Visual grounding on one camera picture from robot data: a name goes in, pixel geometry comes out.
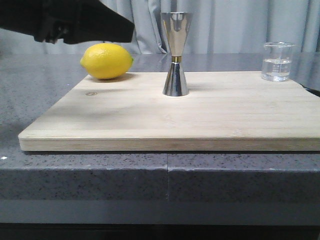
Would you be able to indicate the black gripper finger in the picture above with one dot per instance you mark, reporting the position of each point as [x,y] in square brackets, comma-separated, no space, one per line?
[79,21]

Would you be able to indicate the steel double jigger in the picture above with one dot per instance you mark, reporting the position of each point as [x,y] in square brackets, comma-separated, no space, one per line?
[176,26]

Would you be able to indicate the clear glass beaker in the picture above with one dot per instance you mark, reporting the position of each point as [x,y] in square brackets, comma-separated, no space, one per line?
[277,61]

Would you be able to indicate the yellow lemon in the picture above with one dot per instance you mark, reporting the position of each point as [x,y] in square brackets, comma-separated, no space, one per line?
[106,60]

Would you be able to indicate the grey curtain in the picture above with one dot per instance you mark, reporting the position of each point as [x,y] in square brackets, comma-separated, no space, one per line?
[224,26]

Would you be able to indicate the light wooden cutting board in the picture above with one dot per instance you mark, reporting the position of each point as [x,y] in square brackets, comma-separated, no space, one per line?
[223,111]

